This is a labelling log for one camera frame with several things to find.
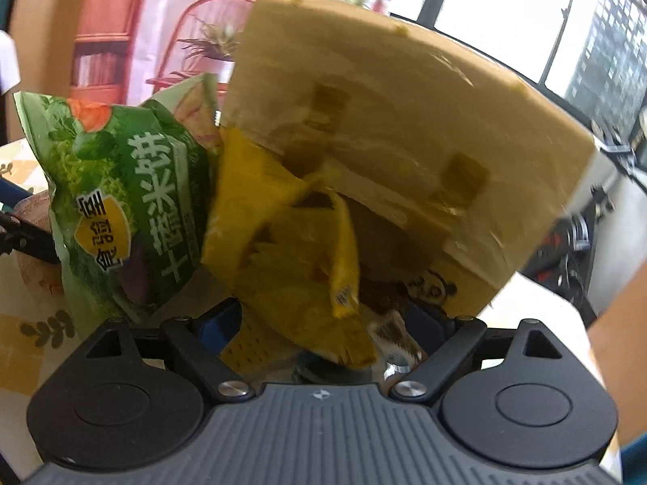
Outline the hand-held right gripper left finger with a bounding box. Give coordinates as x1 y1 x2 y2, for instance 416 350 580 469
83 298 256 402

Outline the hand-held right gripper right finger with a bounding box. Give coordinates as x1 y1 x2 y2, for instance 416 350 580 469
389 303 562 402

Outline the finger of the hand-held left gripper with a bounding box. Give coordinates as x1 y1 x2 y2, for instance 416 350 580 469
0 211 60 264

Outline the yellow snack bag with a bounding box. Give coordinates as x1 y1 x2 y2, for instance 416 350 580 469
202 126 377 367

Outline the green snack bag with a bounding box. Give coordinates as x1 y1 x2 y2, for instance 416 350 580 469
14 73 224 325

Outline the taped cardboard box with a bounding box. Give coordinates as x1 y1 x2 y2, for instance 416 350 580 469
222 0 595 314

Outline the pink snack packet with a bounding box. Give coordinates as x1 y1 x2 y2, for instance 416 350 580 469
14 196 66 298

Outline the floral checkered tablecloth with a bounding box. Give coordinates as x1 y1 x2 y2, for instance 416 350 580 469
0 136 625 470

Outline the black exercise bike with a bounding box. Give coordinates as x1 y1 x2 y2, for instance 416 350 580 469
520 118 647 327

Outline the wooden board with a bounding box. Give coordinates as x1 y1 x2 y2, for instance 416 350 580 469
586 306 647 445
10 0 152 96

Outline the pink wall poster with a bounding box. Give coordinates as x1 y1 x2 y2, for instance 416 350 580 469
66 0 395 107

